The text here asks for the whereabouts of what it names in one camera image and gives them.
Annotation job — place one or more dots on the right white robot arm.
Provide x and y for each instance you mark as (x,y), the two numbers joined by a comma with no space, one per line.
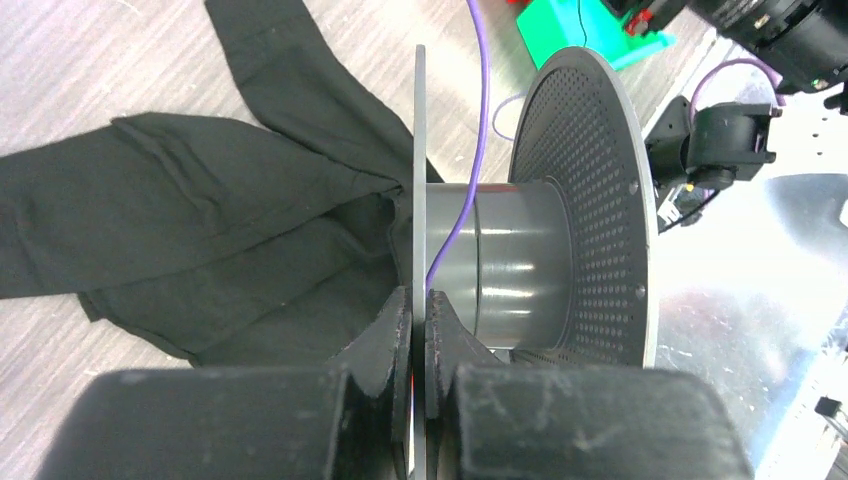
(719,135)

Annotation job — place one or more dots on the red plastic bin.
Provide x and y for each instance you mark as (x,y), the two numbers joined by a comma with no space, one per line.
(636,18)

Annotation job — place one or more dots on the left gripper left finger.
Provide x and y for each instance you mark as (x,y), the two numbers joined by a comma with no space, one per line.
(345,419)

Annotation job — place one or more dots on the green plastic bin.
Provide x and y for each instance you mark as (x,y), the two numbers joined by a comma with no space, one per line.
(548,26)

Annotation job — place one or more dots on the grey plastic cable spool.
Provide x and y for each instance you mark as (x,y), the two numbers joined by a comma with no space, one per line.
(553,266)

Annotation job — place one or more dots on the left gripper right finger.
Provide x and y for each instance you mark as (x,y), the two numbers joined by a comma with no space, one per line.
(490,420)

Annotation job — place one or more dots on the black cloth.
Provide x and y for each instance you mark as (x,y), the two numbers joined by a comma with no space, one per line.
(218,241)

